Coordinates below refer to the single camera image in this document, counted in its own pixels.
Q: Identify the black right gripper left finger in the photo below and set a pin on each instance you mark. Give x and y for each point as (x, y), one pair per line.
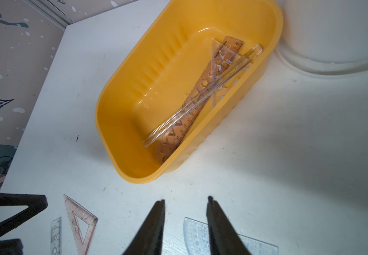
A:
(149, 238)

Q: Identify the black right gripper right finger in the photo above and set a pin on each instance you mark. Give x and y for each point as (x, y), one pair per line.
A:
(223, 239)

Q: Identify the pink straight stencil ruler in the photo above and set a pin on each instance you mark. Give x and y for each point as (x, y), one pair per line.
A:
(171, 133)

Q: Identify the clear triangle ruler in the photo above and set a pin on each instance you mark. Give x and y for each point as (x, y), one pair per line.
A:
(224, 53)

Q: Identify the yellow plastic storage box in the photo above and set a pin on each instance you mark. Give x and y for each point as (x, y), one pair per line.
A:
(158, 74)

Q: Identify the clear thin straight ruler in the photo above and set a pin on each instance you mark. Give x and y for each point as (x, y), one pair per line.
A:
(205, 93)

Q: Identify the clear protractor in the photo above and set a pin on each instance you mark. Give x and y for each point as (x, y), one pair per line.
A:
(197, 240)

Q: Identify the short clear grey ruler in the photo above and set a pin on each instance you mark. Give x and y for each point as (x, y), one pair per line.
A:
(56, 237)

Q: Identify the pink triangle ruler upper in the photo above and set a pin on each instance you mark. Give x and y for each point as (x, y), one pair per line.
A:
(82, 224)

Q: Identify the white utensil holder cup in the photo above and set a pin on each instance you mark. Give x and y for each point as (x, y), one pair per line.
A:
(325, 37)

